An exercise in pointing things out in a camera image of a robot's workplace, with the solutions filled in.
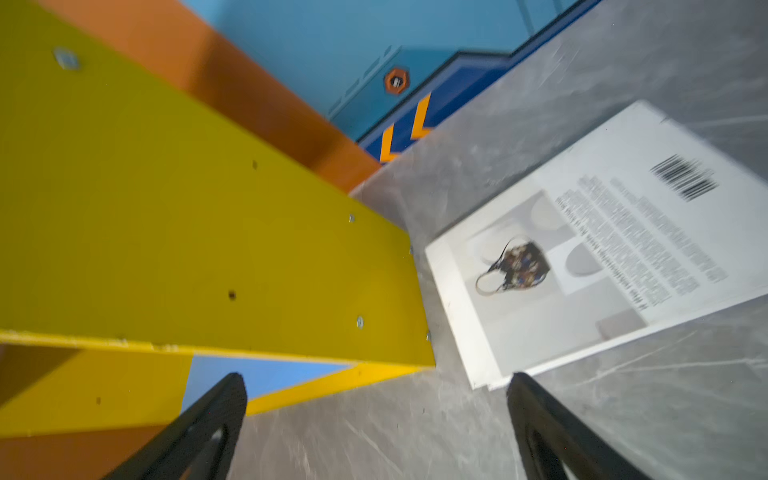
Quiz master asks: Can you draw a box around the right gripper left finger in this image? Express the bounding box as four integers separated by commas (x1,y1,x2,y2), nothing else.
106,373,247,479

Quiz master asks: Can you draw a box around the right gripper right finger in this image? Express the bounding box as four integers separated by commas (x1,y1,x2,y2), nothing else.
507,372,648,479

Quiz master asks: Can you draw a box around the yellow pink blue bookshelf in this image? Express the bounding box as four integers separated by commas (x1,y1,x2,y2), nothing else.
0,0,437,439

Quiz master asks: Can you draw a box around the grey white photo book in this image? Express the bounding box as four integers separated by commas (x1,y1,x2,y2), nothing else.
425,101,767,390

